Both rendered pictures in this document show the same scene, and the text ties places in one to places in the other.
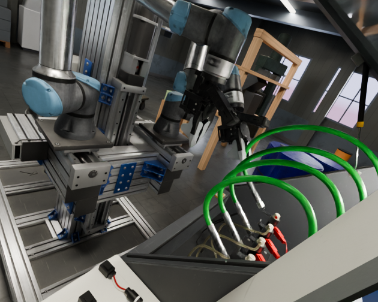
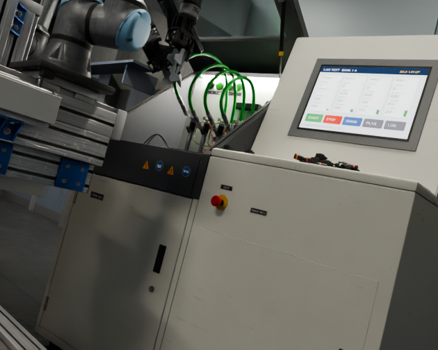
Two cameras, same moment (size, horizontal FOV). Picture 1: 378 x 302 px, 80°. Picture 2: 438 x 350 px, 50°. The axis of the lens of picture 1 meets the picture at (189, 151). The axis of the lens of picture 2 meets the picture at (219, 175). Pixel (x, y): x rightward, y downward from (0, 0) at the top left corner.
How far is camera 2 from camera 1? 1.82 m
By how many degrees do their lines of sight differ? 82
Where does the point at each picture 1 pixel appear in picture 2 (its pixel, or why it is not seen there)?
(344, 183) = (170, 98)
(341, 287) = (313, 75)
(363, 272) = (315, 71)
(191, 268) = (248, 124)
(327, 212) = (165, 123)
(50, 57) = not seen: outside the picture
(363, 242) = (304, 71)
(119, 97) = (31, 24)
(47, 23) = not seen: outside the picture
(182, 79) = not seen: hidden behind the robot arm
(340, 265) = (306, 76)
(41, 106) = (140, 40)
